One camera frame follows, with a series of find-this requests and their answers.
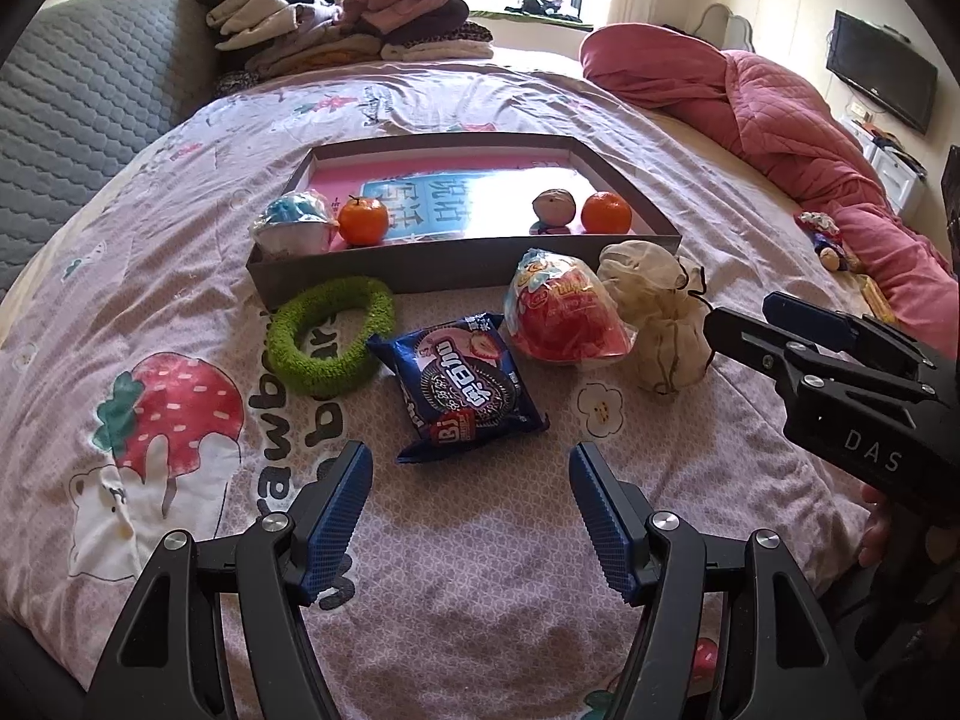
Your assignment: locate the red snack bag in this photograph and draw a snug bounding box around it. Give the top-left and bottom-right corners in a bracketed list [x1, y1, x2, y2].
[504, 251, 638, 365]

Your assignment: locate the grey cardboard box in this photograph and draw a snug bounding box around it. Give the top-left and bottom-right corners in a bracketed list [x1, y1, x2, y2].
[246, 132, 683, 310]

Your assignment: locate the white chair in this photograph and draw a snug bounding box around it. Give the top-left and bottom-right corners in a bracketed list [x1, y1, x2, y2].
[690, 4, 755, 53]

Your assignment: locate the yellow packet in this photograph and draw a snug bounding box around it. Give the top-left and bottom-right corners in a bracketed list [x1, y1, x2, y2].
[855, 274, 897, 323]

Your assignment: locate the pink quilt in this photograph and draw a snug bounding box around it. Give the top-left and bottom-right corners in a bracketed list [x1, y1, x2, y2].
[579, 24, 960, 361]

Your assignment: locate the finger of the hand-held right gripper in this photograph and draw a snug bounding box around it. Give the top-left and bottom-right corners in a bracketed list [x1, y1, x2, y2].
[763, 291, 950, 383]
[703, 304, 938, 410]

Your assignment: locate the person's right hand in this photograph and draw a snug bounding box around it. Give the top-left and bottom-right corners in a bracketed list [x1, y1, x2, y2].
[859, 484, 912, 586]

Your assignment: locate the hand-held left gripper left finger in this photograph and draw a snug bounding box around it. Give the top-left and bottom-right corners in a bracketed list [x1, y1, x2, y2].
[82, 441, 374, 720]

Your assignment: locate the grey quilted headboard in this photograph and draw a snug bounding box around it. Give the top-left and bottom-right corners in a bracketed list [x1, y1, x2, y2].
[0, 0, 226, 293]

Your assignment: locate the orange mandarin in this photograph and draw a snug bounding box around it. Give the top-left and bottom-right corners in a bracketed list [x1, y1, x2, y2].
[581, 191, 633, 235]
[337, 195, 391, 247]

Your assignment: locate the blue cookie packet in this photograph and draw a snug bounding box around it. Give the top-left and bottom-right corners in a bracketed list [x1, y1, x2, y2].
[367, 313, 548, 464]

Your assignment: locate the brown walnut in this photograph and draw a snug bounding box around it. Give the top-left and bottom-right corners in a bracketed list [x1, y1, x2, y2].
[531, 189, 578, 235]

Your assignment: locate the green fuzzy ring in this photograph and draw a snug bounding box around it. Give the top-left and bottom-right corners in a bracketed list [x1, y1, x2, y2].
[266, 276, 396, 397]

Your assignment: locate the white storage cabinet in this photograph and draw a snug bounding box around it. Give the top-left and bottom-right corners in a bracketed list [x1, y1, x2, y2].
[855, 116, 927, 218]

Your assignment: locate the black television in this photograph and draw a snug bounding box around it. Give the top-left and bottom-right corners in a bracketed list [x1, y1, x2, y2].
[826, 10, 940, 136]

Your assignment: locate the small doll toy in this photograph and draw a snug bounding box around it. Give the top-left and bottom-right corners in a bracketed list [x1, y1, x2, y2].
[795, 210, 863, 272]

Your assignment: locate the cream drawstring pouch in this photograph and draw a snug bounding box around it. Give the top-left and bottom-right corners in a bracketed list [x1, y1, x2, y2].
[598, 240, 717, 396]

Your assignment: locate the pile of folded clothes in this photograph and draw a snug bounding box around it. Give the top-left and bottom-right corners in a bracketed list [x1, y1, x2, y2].
[195, 0, 496, 95]

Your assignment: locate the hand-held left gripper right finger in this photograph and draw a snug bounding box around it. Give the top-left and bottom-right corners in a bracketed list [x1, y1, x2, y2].
[568, 441, 852, 720]

